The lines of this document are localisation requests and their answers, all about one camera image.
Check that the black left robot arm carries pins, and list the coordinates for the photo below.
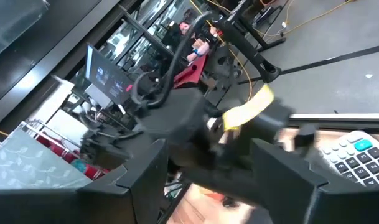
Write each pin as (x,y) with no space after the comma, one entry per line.
(173,115)

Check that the black stand leg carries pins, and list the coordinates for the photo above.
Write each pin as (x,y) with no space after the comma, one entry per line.
(248,49)

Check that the black computer monitor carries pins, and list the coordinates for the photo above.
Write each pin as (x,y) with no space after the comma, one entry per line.
(108,77)

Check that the red chair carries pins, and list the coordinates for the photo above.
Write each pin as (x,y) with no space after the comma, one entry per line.
(192,73)

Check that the yellow tape label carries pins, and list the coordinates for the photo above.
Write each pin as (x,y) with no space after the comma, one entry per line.
(245,109)

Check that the white paper scrap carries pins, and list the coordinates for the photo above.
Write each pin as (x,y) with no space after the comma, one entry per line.
(368,75)

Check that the red storage bin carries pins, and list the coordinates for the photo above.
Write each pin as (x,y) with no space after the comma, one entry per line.
(92,171)

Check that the grey leaf-pattern fabric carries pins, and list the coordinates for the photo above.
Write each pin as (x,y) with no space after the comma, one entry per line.
(30,165)

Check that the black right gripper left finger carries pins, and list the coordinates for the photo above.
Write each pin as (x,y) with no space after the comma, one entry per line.
(130,202)

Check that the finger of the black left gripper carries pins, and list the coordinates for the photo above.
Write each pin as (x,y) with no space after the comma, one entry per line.
(226,186)

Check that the person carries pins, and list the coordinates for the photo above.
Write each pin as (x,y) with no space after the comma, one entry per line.
(176,37)

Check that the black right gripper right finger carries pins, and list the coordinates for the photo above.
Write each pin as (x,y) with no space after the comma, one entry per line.
(295,199)

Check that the white calculator with dark keys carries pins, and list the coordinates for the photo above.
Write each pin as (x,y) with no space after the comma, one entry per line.
(357,161)

